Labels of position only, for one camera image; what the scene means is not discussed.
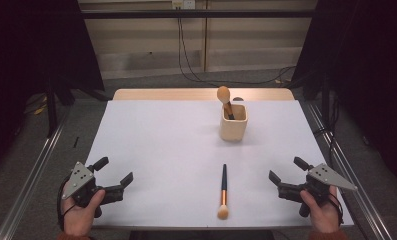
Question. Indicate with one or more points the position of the white table sheet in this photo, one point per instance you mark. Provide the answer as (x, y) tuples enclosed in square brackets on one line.
[(152, 166)]

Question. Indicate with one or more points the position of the person's right hand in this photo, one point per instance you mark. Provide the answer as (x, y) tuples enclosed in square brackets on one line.
[(322, 215)]

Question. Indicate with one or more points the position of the makeup brush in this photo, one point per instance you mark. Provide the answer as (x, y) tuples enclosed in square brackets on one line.
[(223, 186), (223, 94)]

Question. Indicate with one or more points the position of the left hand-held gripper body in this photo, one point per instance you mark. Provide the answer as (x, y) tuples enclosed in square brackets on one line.
[(77, 180)]

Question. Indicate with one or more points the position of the black metal stand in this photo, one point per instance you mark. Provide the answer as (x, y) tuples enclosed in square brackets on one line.
[(51, 113)]

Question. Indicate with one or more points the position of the yellow floor tape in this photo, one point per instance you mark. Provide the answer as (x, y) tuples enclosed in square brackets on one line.
[(281, 81), (39, 110)]

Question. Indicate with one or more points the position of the person's left hand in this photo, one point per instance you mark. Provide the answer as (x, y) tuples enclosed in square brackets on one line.
[(79, 220)]

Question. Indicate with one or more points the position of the black curtain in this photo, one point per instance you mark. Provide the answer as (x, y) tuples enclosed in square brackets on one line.
[(369, 66), (26, 50)]

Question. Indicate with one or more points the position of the beige square cup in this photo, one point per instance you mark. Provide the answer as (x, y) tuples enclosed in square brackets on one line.
[(233, 130)]

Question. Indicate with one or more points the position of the black horizontal bar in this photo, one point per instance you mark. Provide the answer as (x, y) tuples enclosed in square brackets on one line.
[(199, 14)]

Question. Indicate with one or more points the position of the aluminium rail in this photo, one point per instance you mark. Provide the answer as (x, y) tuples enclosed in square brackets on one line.
[(352, 166), (29, 186)]

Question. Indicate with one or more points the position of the white wall socket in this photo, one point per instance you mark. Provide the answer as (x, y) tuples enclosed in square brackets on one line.
[(183, 4)]

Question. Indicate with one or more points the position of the dark round table grommet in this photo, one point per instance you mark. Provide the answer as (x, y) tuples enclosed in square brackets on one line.
[(238, 99)]

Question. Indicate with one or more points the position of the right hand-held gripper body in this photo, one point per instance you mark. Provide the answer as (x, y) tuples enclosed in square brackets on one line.
[(329, 177)]

